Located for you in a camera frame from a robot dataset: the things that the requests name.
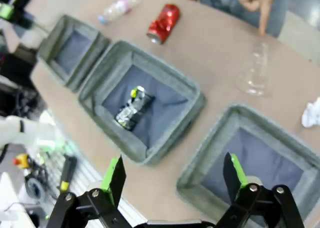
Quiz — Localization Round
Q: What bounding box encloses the large clear plastic bottle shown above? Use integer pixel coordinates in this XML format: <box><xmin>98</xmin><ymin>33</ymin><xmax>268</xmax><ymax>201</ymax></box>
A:
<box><xmin>233</xmin><ymin>40</ymin><xmax>275</xmax><ymax>98</ymax></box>

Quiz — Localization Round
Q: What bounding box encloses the grey fabric basket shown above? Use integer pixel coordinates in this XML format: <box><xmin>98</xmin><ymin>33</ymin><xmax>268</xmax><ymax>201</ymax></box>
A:
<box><xmin>78</xmin><ymin>39</ymin><xmax>207</xmax><ymax>167</ymax></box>
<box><xmin>176</xmin><ymin>103</ymin><xmax>320</xmax><ymax>228</ymax></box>
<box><xmin>36</xmin><ymin>14</ymin><xmax>111</xmax><ymax>93</ymax></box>

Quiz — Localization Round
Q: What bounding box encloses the black silver can green top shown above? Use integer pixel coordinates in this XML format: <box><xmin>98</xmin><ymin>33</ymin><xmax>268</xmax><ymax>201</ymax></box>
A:
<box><xmin>114</xmin><ymin>85</ymin><xmax>156</xmax><ymax>132</ymax></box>

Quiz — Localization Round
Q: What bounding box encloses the black tool with yellow band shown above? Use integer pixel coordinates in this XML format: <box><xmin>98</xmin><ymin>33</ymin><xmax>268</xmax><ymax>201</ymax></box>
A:
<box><xmin>58</xmin><ymin>155</ymin><xmax>79</xmax><ymax>193</ymax></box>

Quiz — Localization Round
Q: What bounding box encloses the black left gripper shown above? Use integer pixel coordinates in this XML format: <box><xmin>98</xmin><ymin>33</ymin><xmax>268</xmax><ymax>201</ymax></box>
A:
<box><xmin>0</xmin><ymin>0</ymin><xmax>36</xmax><ymax>29</ymax></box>

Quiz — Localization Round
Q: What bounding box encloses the white paper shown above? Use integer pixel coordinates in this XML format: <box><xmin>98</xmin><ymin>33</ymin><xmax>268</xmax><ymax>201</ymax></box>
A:
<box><xmin>300</xmin><ymin>96</ymin><xmax>320</xmax><ymax>129</ymax></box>

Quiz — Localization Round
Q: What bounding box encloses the small bottle with blue cap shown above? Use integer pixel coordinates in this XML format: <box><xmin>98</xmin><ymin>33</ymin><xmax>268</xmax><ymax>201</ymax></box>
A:
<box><xmin>97</xmin><ymin>0</ymin><xmax>142</xmax><ymax>25</ymax></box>

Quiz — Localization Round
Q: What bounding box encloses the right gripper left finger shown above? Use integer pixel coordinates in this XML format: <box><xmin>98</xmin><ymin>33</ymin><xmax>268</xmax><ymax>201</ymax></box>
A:
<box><xmin>46</xmin><ymin>154</ymin><xmax>132</xmax><ymax>228</ymax></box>

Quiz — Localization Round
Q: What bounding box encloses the red yellow emergency stop button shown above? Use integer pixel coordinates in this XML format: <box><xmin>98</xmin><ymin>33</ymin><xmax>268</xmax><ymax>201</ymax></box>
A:
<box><xmin>13</xmin><ymin>152</ymin><xmax>32</xmax><ymax>171</ymax></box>

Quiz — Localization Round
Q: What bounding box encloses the person's left hand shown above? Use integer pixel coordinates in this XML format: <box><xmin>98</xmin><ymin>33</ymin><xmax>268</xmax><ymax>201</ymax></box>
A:
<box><xmin>236</xmin><ymin>0</ymin><xmax>277</xmax><ymax>36</ymax></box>

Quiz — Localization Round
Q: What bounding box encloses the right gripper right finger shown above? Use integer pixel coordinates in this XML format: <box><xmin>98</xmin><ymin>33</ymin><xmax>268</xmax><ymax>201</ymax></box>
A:
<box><xmin>216</xmin><ymin>151</ymin><xmax>306</xmax><ymax>228</ymax></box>

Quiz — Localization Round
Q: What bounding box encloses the crushed red drink can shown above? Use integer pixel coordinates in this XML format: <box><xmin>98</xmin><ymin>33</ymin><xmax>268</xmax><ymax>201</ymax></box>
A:
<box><xmin>146</xmin><ymin>3</ymin><xmax>181</xmax><ymax>45</ymax></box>

